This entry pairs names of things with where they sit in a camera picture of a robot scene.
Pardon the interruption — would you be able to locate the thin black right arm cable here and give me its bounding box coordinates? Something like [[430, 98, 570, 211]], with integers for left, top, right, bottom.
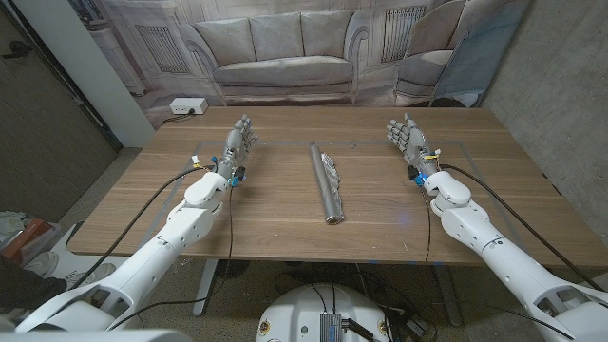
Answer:
[[418, 183, 432, 263]]

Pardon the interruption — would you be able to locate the silver electronics box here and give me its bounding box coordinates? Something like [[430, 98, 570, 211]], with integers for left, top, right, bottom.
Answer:
[[318, 312, 344, 342]]

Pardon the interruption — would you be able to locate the black connector plug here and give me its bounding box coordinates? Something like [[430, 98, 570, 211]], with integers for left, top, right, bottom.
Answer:
[[341, 317, 376, 342]]

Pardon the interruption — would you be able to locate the white sneaker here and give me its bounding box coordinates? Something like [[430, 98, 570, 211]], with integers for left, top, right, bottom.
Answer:
[[64, 263, 118, 289], [23, 251, 61, 279]]

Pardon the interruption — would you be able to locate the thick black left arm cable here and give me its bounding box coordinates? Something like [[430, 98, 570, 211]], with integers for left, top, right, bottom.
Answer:
[[69, 163, 216, 290]]

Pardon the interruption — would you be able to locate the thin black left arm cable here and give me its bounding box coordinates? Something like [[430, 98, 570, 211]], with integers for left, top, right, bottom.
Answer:
[[106, 182, 237, 332]]

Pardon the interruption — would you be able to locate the orange box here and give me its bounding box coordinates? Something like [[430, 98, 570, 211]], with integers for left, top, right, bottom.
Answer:
[[0, 218, 53, 260]]

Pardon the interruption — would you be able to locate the white table leg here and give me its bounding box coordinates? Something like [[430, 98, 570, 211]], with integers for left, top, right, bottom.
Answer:
[[192, 258, 219, 317]]

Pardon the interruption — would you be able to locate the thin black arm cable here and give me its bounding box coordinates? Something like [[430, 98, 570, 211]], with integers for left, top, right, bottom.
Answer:
[[106, 182, 237, 332], [418, 183, 432, 263]]

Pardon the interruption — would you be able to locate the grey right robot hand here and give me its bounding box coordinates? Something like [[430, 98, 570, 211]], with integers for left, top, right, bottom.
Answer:
[[386, 112, 442, 186]]

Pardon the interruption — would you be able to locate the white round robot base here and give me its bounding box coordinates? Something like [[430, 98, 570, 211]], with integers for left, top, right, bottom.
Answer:
[[256, 283, 393, 342]]

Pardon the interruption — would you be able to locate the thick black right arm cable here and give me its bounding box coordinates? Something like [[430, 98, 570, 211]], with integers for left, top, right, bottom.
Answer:
[[439, 162, 605, 292]]

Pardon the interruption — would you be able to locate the white power outlet box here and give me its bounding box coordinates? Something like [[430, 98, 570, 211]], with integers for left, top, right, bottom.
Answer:
[[169, 97, 209, 116]]

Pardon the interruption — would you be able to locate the dark textured door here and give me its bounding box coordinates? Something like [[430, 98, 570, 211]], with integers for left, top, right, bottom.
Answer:
[[0, 9, 120, 224]]

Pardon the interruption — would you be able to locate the aluminum foil roll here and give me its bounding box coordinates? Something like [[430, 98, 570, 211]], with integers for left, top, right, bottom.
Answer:
[[308, 142, 345, 226]]

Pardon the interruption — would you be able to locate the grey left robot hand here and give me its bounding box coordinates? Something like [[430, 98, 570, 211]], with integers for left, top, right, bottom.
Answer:
[[216, 113, 260, 188]]

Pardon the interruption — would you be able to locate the white crumpled plastic bag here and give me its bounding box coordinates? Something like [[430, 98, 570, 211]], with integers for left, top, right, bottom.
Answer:
[[0, 211, 28, 238]]

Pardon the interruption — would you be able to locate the black cloth bundle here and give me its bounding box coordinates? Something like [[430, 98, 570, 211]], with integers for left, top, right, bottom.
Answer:
[[0, 256, 67, 313]]

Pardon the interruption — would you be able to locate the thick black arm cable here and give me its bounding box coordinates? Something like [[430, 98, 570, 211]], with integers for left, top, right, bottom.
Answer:
[[69, 163, 216, 290], [439, 162, 605, 292]]

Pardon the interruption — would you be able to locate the white floor board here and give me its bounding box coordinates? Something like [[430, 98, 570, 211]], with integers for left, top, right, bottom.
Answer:
[[47, 222, 129, 286]]

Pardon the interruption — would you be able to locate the grey blue leaning panel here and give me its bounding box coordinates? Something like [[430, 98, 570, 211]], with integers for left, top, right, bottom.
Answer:
[[429, 0, 531, 108]]

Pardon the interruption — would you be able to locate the grey table leg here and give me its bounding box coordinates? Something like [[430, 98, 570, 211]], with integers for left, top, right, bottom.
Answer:
[[434, 264, 465, 328]]

